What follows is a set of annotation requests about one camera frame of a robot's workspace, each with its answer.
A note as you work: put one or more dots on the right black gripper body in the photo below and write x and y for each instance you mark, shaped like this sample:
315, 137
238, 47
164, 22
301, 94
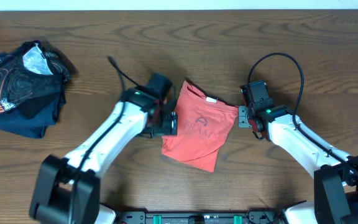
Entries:
248, 117

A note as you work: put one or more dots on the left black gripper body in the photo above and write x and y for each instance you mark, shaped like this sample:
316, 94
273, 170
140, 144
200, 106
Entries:
165, 125

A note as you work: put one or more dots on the red printed t-shirt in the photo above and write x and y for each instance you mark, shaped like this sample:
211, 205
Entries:
203, 126

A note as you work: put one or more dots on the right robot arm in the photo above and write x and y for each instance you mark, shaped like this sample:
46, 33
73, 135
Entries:
334, 172

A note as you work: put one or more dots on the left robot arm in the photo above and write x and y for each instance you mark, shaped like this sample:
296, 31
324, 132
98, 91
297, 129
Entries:
67, 189

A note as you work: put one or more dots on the black patterned folded garment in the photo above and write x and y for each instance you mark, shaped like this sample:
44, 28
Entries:
31, 77

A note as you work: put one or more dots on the navy blue folded garment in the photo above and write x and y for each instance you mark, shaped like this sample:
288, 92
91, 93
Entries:
15, 122

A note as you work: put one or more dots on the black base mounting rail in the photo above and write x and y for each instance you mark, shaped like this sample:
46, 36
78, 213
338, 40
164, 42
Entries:
255, 216

